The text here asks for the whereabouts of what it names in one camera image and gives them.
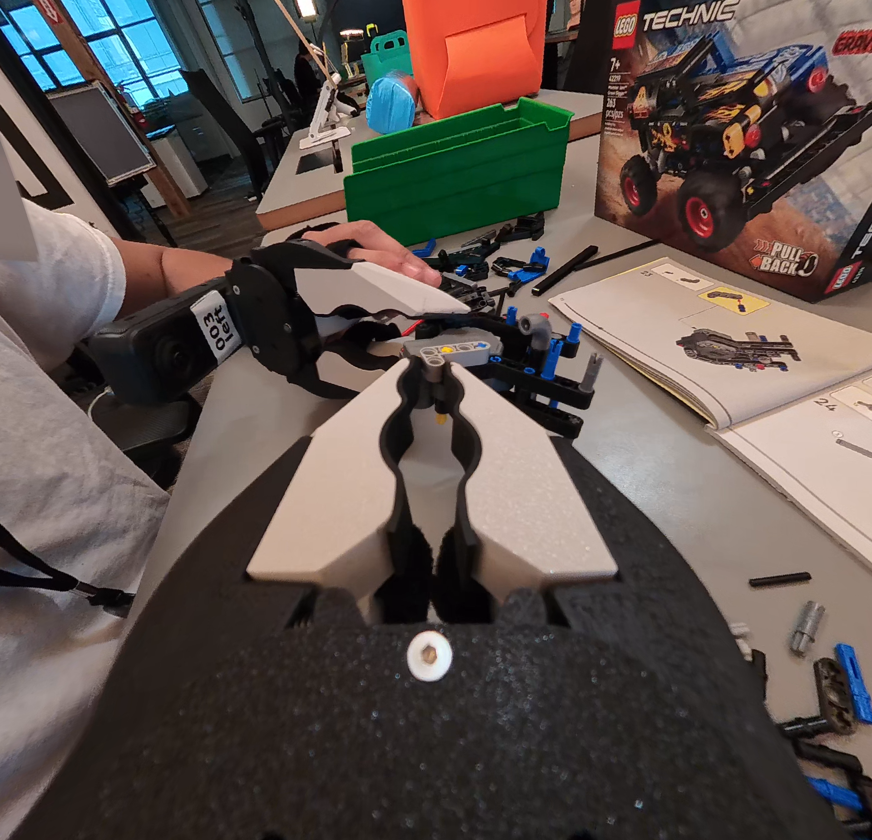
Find orange paper bag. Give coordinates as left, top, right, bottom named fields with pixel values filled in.
left=401, top=0, right=550, bottom=120

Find black lanyard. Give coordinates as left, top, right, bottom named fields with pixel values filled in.
left=0, top=523, right=136, bottom=616

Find blue thin beam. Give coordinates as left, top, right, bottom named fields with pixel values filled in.
left=834, top=642, right=872, bottom=724

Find black mesh chair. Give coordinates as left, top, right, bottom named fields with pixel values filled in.
left=179, top=69, right=272, bottom=197

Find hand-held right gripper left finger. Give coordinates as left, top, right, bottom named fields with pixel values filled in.
left=245, top=358, right=420, bottom=619

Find grey axle connector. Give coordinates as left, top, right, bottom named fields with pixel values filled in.
left=789, top=600, right=827, bottom=656

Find teal tote bag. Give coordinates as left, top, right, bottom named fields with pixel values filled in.
left=360, top=29, right=410, bottom=84

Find window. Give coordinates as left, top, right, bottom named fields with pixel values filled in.
left=0, top=0, right=188, bottom=108

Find long black beam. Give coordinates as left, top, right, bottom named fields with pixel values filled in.
left=530, top=244, right=600, bottom=298

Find scattered small brick pieces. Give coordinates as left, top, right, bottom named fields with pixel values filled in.
left=777, top=714, right=872, bottom=840

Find person's left forearm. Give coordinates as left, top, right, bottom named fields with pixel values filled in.
left=112, top=237, right=236, bottom=296

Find pile of loose brick pieces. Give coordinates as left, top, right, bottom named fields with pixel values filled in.
left=409, top=212, right=551, bottom=313

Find monster truck set box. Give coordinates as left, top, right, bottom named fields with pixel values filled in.
left=594, top=0, right=872, bottom=304

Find white cabinet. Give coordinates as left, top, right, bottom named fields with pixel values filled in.
left=146, top=128, right=208, bottom=200

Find wooden post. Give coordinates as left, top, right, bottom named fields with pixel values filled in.
left=10, top=0, right=193, bottom=219

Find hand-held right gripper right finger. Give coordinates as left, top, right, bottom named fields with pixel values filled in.
left=446, top=362, right=621, bottom=602

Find person's white t-shirt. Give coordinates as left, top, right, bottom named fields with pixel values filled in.
left=0, top=199, right=171, bottom=814

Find black toy chassis assembly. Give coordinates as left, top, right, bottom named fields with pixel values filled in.
left=398, top=306, right=604, bottom=440

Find thin black rod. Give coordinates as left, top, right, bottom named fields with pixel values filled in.
left=591, top=239, right=660, bottom=270

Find instruction booklet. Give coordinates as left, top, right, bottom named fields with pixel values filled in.
left=548, top=257, right=872, bottom=568

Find green plastic bin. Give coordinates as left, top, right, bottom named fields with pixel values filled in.
left=342, top=97, right=575, bottom=247

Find dark grey short beam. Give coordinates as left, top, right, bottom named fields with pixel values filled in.
left=813, top=657, right=858, bottom=736

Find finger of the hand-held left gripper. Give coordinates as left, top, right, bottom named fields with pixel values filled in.
left=315, top=312, right=410, bottom=378
left=293, top=259, right=472, bottom=323

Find blue wrapped roll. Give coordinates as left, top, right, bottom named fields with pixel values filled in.
left=365, top=70, right=420, bottom=135

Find dark framed board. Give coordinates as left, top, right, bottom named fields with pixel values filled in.
left=46, top=80, right=156, bottom=188

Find white stand with wooden board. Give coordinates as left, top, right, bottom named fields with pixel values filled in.
left=264, top=0, right=361, bottom=151

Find person's left hand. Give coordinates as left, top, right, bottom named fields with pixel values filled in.
left=300, top=220, right=445, bottom=289

